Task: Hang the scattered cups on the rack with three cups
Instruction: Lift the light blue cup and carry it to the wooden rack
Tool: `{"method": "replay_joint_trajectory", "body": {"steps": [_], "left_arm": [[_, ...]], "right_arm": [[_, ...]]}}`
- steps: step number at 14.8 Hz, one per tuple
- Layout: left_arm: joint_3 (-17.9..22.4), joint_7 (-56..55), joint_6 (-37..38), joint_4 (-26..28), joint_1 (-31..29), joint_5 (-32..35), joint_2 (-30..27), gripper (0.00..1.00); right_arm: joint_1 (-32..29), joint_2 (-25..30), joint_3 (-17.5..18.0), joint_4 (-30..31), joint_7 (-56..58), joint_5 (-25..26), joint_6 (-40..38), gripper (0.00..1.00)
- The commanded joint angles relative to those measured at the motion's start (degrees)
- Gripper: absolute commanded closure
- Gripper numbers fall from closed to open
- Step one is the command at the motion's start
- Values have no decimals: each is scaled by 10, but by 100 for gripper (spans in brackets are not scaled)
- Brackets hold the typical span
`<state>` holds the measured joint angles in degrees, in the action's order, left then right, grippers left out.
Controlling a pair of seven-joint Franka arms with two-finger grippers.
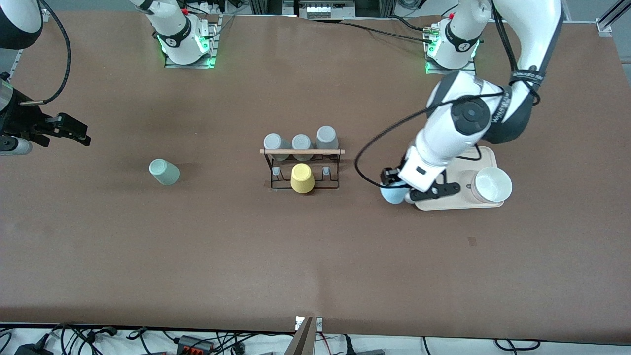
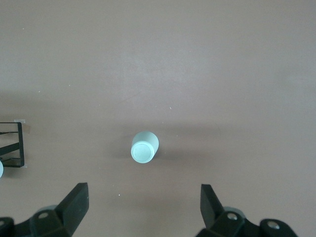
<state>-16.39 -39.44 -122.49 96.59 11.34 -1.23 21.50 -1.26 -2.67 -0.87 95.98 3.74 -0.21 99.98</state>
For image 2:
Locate black wire rack wooden bar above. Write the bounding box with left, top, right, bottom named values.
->
left=0, top=120, right=32, bottom=169

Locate pale green plastic cup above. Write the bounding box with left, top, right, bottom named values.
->
left=130, top=130, right=160, bottom=164

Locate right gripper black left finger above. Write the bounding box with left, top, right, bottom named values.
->
left=14, top=182, right=89, bottom=237

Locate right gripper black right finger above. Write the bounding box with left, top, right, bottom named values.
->
left=195, top=184, right=260, bottom=237

